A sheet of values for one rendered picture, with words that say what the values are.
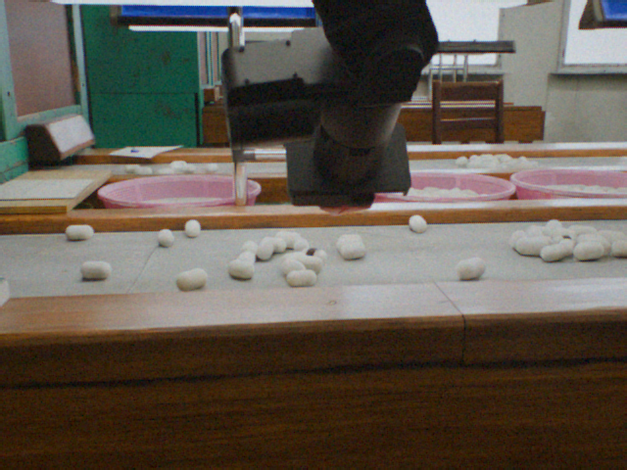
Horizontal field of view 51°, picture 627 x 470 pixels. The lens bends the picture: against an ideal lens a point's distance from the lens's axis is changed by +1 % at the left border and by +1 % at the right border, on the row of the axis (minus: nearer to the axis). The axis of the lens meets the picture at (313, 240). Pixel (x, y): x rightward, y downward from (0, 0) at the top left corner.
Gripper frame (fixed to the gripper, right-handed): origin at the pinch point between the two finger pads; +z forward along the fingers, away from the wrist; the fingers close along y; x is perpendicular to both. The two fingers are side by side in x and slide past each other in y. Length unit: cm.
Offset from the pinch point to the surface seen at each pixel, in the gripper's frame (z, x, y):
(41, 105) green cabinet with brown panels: 63, -57, 51
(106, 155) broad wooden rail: 82, -56, 41
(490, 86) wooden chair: 204, -170, -115
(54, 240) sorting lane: 27.7, -9.6, 34.2
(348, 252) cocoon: 16.0, -1.9, -3.6
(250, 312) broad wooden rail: -2.0, 11.0, 8.3
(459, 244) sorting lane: 21.5, -5.0, -19.5
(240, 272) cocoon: 11.5, 2.1, 9.2
